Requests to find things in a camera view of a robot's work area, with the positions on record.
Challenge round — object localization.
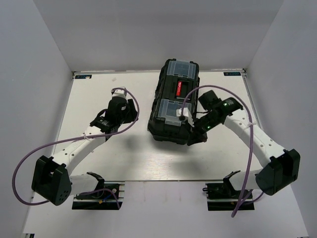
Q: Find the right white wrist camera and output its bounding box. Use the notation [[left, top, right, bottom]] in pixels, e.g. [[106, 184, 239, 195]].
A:
[[176, 108, 194, 127]]

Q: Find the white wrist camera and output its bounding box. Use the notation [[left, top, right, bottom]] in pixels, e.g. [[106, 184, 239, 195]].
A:
[[176, 108, 194, 127], [111, 87, 127, 100]]

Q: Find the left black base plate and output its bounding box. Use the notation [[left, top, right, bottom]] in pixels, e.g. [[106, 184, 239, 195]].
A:
[[72, 182, 125, 210]]

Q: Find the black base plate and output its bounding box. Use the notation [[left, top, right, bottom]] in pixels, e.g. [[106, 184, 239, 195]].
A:
[[72, 182, 125, 210], [202, 181, 240, 211]]

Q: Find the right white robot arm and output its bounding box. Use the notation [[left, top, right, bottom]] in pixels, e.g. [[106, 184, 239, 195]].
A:
[[193, 90, 300, 198]]

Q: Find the black plastic toolbox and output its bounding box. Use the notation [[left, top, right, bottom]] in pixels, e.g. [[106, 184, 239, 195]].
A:
[[148, 59, 208, 146]]

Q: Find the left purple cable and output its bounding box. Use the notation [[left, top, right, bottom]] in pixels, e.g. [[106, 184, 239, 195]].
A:
[[12, 86, 141, 210]]

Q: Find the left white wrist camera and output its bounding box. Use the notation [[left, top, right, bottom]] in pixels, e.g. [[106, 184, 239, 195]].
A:
[[111, 87, 127, 100]]

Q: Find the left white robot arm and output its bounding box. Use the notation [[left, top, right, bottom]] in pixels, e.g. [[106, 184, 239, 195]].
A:
[[31, 96, 137, 206]]

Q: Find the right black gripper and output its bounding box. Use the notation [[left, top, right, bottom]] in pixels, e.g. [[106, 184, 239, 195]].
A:
[[185, 114, 220, 146]]

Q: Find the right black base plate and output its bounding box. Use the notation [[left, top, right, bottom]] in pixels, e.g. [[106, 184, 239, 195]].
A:
[[202, 181, 240, 211]]

